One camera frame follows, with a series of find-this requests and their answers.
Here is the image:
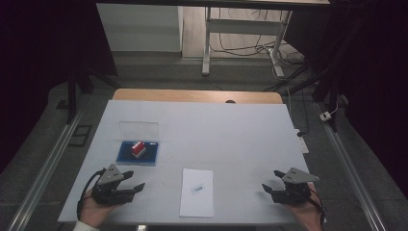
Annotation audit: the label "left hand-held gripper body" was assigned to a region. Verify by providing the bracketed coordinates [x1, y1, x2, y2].
[91, 163, 137, 207]

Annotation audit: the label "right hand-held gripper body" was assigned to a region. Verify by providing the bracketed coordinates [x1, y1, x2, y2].
[271, 167, 321, 206]

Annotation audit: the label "blue ink pad box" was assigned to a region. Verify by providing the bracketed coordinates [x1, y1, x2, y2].
[115, 120, 160, 167]

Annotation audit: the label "red stamp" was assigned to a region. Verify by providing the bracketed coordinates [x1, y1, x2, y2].
[131, 140, 147, 160]

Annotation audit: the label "white paper sheet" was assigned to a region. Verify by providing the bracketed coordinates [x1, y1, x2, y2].
[179, 167, 216, 218]

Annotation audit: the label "person's left hand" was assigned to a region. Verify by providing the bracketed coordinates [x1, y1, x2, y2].
[77, 189, 122, 229]

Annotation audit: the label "person's right hand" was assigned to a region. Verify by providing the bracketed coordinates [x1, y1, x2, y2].
[283, 182, 325, 231]

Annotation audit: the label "person's left white sleeve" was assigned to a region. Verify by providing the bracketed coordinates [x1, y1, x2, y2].
[72, 220, 101, 231]

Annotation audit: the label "large white table cover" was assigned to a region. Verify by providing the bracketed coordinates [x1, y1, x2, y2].
[57, 99, 328, 225]

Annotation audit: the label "black metal stand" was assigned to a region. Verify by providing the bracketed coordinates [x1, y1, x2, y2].
[264, 59, 343, 133]
[64, 62, 121, 125]

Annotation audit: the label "dark curtain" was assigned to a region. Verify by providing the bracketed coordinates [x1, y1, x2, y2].
[0, 0, 119, 176]
[284, 0, 408, 200]

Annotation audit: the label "white cabinet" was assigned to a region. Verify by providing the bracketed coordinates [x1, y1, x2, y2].
[96, 3, 184, 53]

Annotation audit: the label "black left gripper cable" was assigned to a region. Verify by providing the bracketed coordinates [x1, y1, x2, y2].
[75, 167, 108, 221]

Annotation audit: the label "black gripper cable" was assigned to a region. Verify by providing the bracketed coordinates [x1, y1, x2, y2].
[307, 187, 327, 223]
[75, 167, 108, 221]

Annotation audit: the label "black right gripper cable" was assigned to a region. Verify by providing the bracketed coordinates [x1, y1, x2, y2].
[307, 187, 327, 223]

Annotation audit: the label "aluminium rail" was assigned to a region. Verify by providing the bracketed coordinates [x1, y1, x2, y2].
[315, 101, 389, 231]
[5, 107, 85, 231]

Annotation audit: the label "black rectangular floor frame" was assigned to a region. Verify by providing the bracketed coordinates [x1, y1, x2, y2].
[67, 124, 93, 148]

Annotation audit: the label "black floor cables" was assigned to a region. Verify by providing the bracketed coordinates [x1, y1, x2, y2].
[209, 7, 306, 66]

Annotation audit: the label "white desk frame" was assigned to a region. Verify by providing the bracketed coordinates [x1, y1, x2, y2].
[201, 6, 293, 79]

